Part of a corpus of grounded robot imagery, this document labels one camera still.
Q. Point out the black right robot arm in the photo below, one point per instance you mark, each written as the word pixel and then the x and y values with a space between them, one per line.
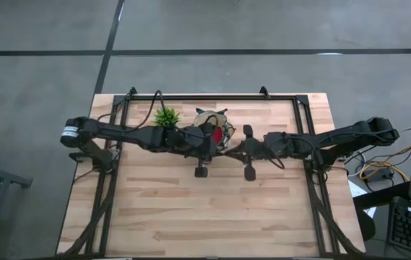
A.
pixel 335 139

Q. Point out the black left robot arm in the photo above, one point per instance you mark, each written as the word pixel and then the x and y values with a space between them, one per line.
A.
pixel 125 132

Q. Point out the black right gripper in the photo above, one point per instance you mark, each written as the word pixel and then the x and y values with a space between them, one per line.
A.
pixel 263 150

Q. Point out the red item inside bag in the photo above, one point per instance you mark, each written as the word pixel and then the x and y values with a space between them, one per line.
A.
pixel 217 135

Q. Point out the grey metal stand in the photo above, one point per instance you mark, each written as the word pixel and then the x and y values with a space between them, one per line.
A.
pixel 6 178

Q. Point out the beige canvas gardening bag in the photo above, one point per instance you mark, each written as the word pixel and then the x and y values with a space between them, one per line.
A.
pixel 199 120

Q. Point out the black metal table frame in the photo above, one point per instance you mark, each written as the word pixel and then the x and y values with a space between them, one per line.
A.
pixel 118 202

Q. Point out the green plant in white pot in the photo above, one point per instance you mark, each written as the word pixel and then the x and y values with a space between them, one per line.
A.
pixel 167 117

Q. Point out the white paper sheet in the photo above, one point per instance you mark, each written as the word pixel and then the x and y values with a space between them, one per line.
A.
pixel 357 189

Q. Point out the black round stool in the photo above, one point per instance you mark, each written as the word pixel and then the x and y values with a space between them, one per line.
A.
pixel 367 227

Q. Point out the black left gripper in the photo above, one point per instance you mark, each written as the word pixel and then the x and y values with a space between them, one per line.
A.
pixel 190 141

